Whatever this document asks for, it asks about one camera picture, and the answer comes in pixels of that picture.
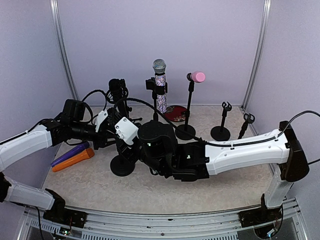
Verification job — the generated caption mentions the black tripod mic stand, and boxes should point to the black tripod mic stand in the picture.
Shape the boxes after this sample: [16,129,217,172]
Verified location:
[105,78,143,126]

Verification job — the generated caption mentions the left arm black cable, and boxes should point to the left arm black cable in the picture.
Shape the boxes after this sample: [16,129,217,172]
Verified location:
[79,89,111,126]

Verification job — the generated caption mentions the aluminium corner post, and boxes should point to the aluminium corner post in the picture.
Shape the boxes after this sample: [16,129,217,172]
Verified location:
[49,0,80,100]
[241,0,272,111]

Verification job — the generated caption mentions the red floral round plate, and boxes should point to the red floral round plate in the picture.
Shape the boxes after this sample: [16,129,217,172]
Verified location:
[164,105,187,123]

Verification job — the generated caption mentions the right aluminium corner post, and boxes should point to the right aluminium corner post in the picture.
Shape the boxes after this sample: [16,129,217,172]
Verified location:
[241,0,272,111]

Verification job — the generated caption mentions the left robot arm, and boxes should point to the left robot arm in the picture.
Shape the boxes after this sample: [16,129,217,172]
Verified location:
[0,99,115,227]

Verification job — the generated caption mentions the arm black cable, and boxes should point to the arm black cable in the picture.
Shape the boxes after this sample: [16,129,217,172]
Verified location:
[112,97,320,166]
[79,89,111,126]

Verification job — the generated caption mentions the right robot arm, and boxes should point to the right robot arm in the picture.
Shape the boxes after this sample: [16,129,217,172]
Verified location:
[110,118,310,228]

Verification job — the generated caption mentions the aluminium front rail frame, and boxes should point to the aluminium front rail frame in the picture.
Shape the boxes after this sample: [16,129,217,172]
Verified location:
[16,197,310,240]

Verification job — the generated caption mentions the orange microphone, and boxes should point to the orange microphone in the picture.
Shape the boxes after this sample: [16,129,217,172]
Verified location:
[52,148,95,173]

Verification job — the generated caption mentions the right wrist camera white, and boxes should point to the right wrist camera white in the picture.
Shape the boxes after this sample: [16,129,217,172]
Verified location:
[115,117,139,146]

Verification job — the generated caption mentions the purple microphone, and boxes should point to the purple microphone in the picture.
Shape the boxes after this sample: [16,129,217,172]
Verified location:
[50,141,90,167]

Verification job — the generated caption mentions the glitter silver-head microphone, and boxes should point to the glitter silver-head microphone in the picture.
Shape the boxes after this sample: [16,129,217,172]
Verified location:
[152,58,168,114]

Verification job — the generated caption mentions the black microphone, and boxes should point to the black microphone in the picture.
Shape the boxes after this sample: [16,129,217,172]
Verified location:
[107,78,129,118]

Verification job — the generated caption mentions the pink microphone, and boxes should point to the pink microphone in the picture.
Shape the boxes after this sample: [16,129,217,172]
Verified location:
[187,71,206,83]

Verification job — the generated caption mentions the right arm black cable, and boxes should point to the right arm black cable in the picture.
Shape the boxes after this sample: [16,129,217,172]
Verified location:
[112,97,320,166]

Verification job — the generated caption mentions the black stand with phone clamp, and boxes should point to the black stand with phone clamp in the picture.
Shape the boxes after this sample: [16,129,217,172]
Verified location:
[145,77,168,121]

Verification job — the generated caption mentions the tall black stand back-right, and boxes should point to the tall black stand back-right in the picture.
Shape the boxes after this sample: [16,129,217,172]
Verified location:
[175,73,196,141]

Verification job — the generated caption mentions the left aluminium corner post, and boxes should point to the left aluminium corner post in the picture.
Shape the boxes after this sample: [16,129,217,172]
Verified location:
[49,0,80,100]

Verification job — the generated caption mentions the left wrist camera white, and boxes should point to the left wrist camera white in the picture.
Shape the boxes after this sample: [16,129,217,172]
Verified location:
[94,109,108,133]

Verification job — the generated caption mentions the black round-base stand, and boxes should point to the black round-base stand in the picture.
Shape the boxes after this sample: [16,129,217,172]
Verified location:
[210,101,232,142]
[237,113,255,140]
[110,154,138,177]

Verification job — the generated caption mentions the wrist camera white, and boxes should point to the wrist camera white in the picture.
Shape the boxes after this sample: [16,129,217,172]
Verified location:
[94,109,108,133]
[115,117,139,146]

